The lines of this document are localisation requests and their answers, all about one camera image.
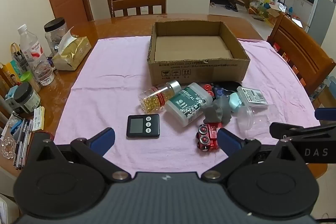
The pen holder with pens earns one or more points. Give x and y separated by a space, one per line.
19 58

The clear blister pack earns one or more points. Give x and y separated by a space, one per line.
252 95

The blue stapler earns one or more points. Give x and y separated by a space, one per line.
14 127

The container with green lid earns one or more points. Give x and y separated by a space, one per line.
30 81

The clear bottle of gold capsules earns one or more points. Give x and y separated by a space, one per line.
157 98

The clear plastic water bottle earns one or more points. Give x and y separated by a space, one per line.
35 56

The clear plastic cup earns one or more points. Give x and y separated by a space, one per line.
254 119

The pink cloth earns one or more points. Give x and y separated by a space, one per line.
110 82

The small card box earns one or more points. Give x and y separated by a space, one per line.
39 117

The teal round container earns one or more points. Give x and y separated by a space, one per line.
234 102

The yellow box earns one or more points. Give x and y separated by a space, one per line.
6 79

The red toy car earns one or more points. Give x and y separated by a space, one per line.
208 136

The grey elephant toy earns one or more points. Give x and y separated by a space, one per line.
218 111

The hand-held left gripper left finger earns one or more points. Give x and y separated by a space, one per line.
103 138

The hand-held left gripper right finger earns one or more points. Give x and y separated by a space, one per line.
227 140

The black digital timer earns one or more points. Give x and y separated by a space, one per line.
143 125

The glass ashtray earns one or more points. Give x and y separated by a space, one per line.
7 148

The cardboard box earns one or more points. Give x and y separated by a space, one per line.
194 56
274 10

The bunch of pens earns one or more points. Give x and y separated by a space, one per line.
22 142

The grey refrigerator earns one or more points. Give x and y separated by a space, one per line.
321 19

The white bottle with green label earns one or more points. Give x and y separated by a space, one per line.
187 104

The gold tissue pack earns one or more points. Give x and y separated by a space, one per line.
72 54

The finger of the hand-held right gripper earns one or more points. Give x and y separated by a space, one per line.
325 113
291 130

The dark slippers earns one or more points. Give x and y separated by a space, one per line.
232 7

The cardboard box on floor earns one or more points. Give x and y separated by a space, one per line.
274 10

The dark jar with black lid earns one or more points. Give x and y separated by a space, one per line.
26 99

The clear jar with black lid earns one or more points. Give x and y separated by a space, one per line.
53 35

